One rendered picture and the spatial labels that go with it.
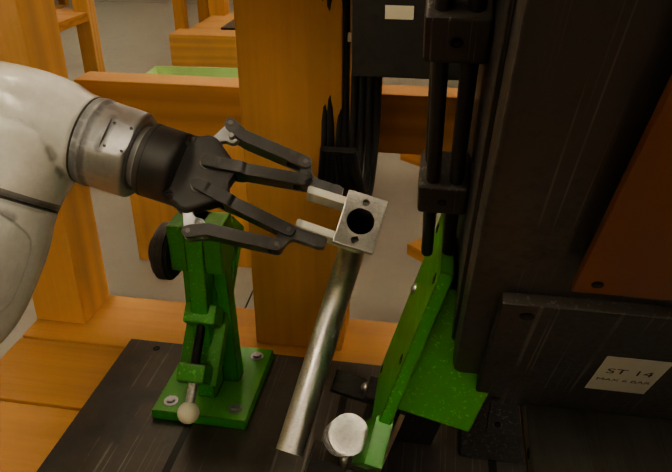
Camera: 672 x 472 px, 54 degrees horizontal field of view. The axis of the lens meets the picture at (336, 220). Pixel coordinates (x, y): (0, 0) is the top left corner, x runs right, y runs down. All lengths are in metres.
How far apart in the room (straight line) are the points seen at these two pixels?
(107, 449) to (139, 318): 0.31
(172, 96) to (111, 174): 0.39
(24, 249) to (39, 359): 0.47
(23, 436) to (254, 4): 0.65
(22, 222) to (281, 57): 0.38
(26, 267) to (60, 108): 0.16
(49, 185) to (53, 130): 0.06
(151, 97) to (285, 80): 0.25
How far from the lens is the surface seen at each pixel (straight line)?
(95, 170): 0.67
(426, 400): 0.61
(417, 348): 0.56
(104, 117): 0.67
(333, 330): 0.74
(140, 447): 0.92
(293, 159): 0.66
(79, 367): 1.10
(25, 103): 0.69
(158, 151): 0.65
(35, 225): 0.70
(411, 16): 0.72
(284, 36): 0.86
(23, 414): 1.05
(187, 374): 0.87
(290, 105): 0.88
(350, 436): 0.64
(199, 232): 0.65
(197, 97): 1.02
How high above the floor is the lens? 1.54
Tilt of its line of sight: 27 degrees down
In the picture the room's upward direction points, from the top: straight up
